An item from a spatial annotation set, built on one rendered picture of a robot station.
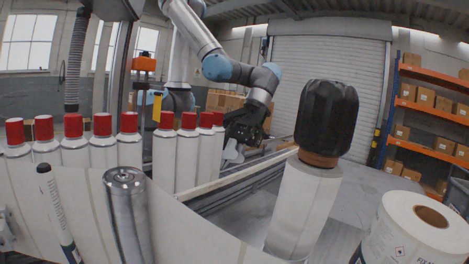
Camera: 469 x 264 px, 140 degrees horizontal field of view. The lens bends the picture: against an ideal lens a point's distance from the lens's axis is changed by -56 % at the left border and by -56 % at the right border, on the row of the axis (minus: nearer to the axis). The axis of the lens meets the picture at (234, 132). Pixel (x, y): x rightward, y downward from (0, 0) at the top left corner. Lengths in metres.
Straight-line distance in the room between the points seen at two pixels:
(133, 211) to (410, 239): 0.30
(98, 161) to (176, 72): 0.53
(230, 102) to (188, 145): 0.55
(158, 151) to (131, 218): 0.25
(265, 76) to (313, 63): 4.31
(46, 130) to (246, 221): 0.41
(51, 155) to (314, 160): 0.37
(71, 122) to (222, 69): 0.36
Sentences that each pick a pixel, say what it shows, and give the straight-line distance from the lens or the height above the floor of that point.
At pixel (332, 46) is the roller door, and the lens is 4.87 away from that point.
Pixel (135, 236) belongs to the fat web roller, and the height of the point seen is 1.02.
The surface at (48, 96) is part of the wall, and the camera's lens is 5.73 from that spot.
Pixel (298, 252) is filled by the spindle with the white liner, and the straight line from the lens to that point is 0.31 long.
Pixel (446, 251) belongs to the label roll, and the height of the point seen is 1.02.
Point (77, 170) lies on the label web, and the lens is 0.19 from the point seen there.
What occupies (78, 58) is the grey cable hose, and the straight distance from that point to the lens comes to 0.42.
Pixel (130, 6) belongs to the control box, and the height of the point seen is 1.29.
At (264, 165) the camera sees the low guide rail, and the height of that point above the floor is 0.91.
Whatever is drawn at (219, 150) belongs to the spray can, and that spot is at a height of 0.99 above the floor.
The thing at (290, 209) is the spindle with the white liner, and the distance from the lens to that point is 0.26.
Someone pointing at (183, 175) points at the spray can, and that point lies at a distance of 0.43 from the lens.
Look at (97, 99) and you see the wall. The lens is 5.68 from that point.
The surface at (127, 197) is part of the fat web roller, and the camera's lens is 0.15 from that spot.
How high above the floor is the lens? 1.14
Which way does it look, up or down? 12 degrees down
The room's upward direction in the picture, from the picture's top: 8 degrees clockwise
